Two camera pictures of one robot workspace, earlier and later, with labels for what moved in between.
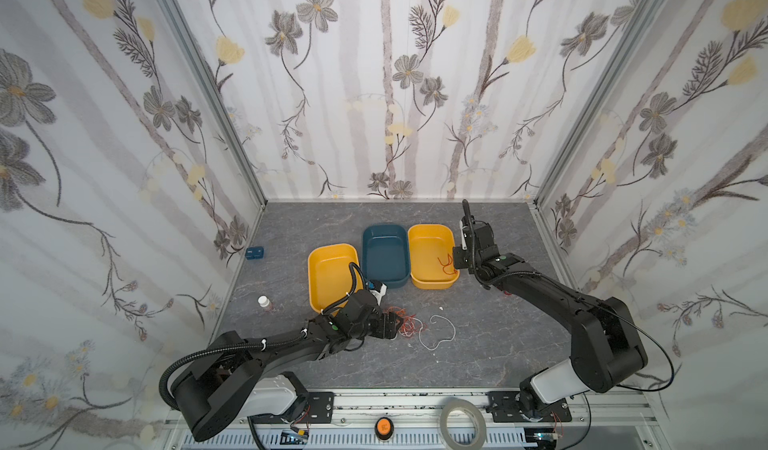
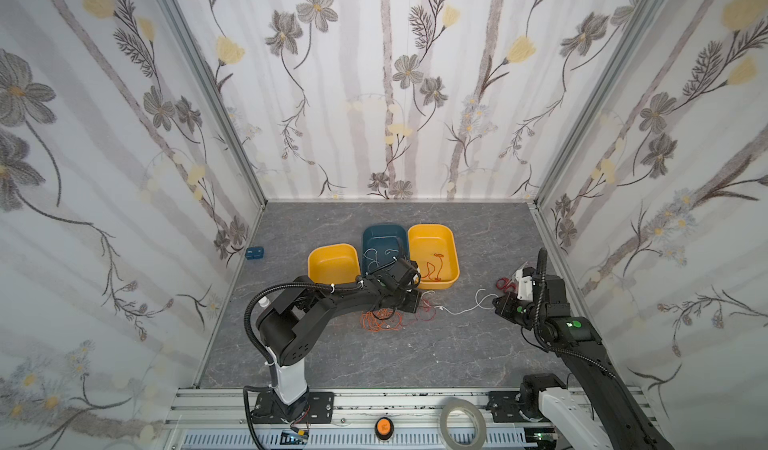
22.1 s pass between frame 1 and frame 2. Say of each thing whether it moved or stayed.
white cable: moved
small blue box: stayed
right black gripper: moved
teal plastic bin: stayed
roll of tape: stayed
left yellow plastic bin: stayed
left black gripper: moved
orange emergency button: stayed
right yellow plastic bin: stayed
